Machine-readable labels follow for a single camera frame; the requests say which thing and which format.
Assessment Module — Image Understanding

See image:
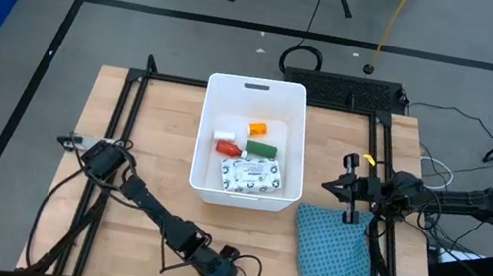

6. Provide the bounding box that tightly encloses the black aluminium table frame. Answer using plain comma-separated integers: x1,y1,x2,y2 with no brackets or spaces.
22,39,471,276

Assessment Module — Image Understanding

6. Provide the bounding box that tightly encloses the yellow cable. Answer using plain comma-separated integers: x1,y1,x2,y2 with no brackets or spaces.
361,0,415,81

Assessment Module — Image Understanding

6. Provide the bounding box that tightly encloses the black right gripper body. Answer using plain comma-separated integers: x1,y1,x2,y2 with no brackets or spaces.
332,151,392,230

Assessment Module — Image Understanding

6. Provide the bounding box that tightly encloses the red bottle white cap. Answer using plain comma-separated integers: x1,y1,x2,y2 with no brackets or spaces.
214,139,250,162

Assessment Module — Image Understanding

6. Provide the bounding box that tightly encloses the teal patterned cloth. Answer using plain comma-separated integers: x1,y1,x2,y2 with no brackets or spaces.
286,200,387,276

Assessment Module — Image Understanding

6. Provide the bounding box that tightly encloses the white printed gauze package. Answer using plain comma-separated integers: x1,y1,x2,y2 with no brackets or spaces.
216,151,286,201

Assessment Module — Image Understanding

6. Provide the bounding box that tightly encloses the orange pill bottle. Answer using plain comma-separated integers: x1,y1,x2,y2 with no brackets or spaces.
246,119,271,140

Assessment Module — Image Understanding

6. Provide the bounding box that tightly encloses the coiled black cable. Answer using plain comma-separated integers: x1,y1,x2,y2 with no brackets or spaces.
276,41,326,81

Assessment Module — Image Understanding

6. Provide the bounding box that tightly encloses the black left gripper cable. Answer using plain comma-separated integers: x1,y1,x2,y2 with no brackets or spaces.
228,250,266,276

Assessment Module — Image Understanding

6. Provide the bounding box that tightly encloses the white floor cable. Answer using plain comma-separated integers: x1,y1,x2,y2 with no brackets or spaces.
415,155,457,194

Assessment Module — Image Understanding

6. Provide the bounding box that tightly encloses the black perforated box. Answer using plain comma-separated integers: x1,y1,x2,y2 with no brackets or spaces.
279,63,411,119

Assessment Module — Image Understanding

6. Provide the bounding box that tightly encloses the green bandage roll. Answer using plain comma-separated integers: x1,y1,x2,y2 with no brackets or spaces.
243,139,280,163

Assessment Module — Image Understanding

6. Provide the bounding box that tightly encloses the white perforated plastic basket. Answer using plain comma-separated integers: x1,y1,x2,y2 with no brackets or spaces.
185,68,321,219

